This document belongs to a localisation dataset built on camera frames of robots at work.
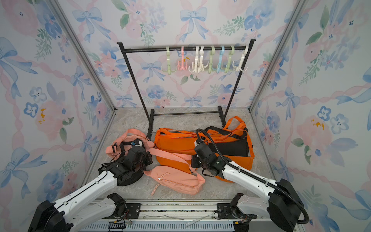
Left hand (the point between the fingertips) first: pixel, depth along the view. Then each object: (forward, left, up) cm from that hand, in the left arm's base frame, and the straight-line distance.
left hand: (152, 154), depth 83 cm
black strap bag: (+12, -51, -7) cm, 52 cm away
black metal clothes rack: (+39, +9, -7) cm, 40 cm away
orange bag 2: (+18, -5, -7) cm, 20 cm away
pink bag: (-14, -21, -6) cm, 26 cm away
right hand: (-2, -24, 0) cm, 24 cm away
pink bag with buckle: (+15, +17, -6) cm, 24 cm away
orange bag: (-7, -16, -1) cm, 18 cm away
